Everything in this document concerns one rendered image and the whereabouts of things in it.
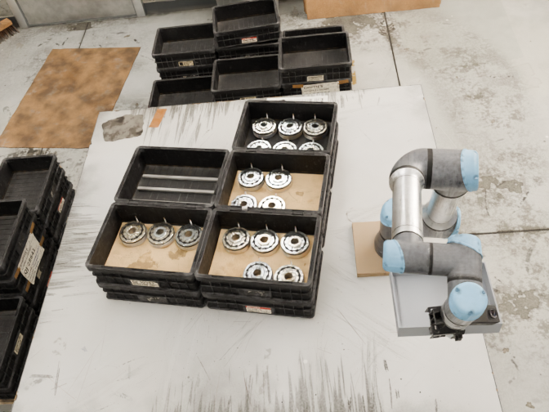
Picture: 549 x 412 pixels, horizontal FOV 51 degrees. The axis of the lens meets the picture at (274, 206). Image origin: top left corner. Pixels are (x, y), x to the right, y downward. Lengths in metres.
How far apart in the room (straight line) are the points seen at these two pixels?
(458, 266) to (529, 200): 2.09
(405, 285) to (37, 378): 1.31
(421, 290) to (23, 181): 2.33
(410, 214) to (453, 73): 2.75
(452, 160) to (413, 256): 0.40
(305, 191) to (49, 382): 1.15
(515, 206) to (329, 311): 1.57
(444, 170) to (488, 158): 1.94
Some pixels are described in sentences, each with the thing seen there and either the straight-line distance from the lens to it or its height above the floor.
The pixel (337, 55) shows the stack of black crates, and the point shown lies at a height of 0.49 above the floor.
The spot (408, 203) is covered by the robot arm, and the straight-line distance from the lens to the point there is 1.48.
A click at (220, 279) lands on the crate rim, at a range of 1.93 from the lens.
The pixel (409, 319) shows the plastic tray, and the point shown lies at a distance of 1.68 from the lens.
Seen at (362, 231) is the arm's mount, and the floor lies 0.73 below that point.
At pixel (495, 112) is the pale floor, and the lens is 3.87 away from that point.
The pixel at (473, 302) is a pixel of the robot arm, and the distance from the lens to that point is 1.30.
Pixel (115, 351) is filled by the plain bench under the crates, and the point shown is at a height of 0.70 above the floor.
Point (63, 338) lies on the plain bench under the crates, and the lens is 2.29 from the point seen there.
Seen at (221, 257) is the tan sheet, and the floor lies 0.83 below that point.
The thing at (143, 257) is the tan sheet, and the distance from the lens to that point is 2.19.
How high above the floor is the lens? 2.53
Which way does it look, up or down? 50 degrees down
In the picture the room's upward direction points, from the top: 10 degrees counter-clockwise
